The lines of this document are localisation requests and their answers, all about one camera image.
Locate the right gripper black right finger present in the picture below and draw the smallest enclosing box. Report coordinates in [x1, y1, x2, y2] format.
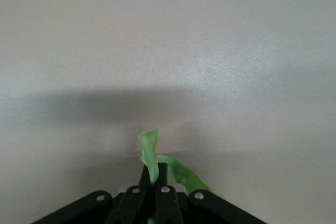
[154, 162, 267, 224]

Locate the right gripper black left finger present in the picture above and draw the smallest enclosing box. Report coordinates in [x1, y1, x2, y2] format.
[30, 164, 151, 224]

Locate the green lettuce leaf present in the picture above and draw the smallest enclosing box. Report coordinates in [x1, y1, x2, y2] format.
[138, 129, 221, 224]

